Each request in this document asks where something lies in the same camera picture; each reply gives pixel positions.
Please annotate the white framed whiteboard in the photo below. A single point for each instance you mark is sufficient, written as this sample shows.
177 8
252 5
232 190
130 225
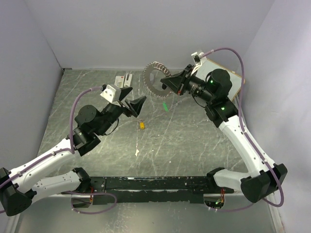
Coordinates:
234 78

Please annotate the green white staple box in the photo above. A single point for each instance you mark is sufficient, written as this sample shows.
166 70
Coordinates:
119 81

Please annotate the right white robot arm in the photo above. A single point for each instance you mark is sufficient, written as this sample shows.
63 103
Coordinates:
263 176

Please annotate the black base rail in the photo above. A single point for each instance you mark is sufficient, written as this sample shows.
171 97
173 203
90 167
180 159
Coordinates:
153 189

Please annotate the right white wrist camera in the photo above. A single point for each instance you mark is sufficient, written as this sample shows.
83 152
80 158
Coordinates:
198 61

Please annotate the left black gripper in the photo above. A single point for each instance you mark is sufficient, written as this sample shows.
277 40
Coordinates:
135 105

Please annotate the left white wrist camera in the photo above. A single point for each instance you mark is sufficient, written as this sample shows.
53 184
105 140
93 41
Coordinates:
111 93

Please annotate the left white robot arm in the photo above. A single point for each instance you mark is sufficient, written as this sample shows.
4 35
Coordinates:
28 183

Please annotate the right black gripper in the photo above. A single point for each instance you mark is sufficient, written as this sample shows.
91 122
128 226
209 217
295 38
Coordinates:
179 81

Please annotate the white stapler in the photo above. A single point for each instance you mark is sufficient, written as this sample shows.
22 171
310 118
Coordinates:
127 80

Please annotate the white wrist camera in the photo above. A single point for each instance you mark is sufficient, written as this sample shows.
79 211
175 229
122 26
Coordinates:
198 61
111 93

